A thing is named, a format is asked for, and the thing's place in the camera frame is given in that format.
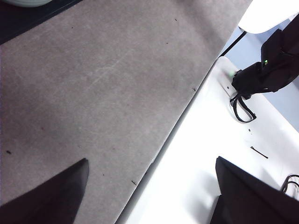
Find teal ceramic bowl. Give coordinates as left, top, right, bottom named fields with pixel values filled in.
left=3, top=0, right=52, bottom=7

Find thin black pin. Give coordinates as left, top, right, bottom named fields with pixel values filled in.
left=251, top=146, right=269, bottom=160

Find white rounded cover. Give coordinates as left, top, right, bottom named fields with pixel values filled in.
left=238, top=0, right=299, bottom=35

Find black looped cable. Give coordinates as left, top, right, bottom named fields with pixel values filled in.
left=230, top=93, right=257, bottom=123

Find black rectangular tray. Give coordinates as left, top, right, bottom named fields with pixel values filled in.
left=0, top=0, right=80, bottom=45

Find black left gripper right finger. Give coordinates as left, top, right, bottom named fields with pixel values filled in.
left=210, top=156, right=299, bottom=224

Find black cable bundle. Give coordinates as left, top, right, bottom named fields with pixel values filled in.
left=280, top=174, right=299, bottom=200

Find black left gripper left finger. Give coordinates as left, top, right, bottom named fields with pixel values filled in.
left=0, top=158, right=90, bottom=224

